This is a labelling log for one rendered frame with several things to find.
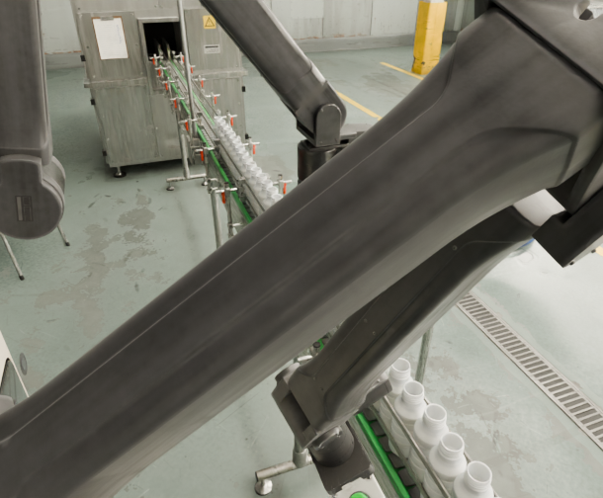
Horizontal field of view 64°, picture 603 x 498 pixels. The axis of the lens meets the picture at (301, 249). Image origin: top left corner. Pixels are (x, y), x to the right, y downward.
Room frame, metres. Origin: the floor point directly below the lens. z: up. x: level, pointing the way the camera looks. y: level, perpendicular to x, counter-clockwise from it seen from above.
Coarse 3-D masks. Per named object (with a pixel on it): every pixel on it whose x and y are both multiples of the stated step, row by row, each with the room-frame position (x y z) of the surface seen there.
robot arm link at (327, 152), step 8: (304, 144) 0.66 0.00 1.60; (312, 144) 0.65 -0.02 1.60; (336, 144) 0.65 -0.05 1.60; (344, 144) 0.65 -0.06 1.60; (304, 152) 0.64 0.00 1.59; (312, 152) 0.63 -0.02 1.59; (320, 152) 0.63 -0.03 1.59; (328, 152) 0.64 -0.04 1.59; (336, 152) 0.65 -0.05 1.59; (304, 160) 0.64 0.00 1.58; (312, 160) 0.63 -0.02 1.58; (320, 160) 0.63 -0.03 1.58; (304, 168) 0.64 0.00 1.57; (312, 168) 0.63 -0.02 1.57; (304, 176) 0.64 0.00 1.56
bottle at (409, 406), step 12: (408, 384) 0.61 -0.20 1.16; (420, 384) 0.61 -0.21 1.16; (408, 396) 0.58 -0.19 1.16; (420, 396) 0.58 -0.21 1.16; (396, 408) 0.59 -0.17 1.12; (408, 408) 0.58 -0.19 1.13; (420, 408) 0.58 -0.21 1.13; (408, 420) 0.57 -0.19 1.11; (396, 432) 0.58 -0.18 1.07; (408, 444) 0.57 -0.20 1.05
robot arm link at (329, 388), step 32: (544, 192) 0.25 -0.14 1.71; (480, 224) 0.24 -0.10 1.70; (512, 224) 0.23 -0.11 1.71; (544, 224) 0.22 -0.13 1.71; (576, 224) 0.21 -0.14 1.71; (448, 256) 0.25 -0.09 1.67; (480, 256) 0.24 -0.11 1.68; (576, 256) 0.21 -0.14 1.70; (416, 288) 0.26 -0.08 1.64; (448, 288) 0.25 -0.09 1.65; (352, 320) 0.30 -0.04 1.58; (384, 320) 0.27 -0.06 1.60; (416, 320) 0.26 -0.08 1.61; (320, 352) 0.32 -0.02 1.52; (352, 352) 0.29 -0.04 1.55; (384, 352) 0.27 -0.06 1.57; (288, 384) 0.34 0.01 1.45; (320, 384) 0.31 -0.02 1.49; (352, 384) 0.29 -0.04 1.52; (288, 416) 0.34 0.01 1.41; (320, 416) 0.30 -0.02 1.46
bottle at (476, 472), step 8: (472, 464) 0.45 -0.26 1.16; (480, 464) 0.45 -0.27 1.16; (464, 472) 0.45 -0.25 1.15; (472, 472) 0.45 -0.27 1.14; (480, 472) 0.45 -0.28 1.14; (488, 472) 0.44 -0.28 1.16; (456, 480) 0.45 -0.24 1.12; (464, 480) 0.43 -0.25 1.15; (472, 480) 0.42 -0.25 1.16; (480, 480) 0.46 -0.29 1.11; (488, 480) 0.42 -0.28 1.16; (456, 488) 0.44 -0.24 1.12; (464, 488) 0.43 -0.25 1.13; (472, 488) 0.42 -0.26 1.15; (480, 488) 0.42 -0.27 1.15; (488, 488) 0.42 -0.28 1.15; (456, 496) 0.43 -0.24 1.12; (464, 496) 0.42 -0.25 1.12; (472, 496) 0.42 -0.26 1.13; (480, 496) 0.42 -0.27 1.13; (488, 496) 0.42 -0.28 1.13
